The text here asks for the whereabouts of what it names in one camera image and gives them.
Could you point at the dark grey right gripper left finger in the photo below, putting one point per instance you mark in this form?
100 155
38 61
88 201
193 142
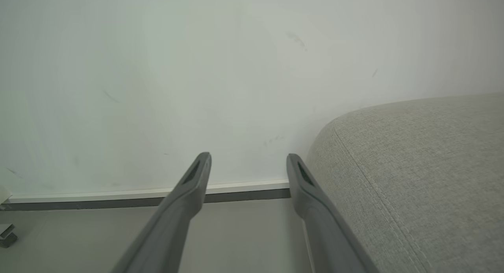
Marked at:
177 218

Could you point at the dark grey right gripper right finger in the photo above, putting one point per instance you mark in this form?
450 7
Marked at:
327 237

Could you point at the white and grey baseboard strip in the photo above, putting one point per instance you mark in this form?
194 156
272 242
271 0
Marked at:
98 200

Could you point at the light grey fabric sofa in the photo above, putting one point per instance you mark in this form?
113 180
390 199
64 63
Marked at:
425 178

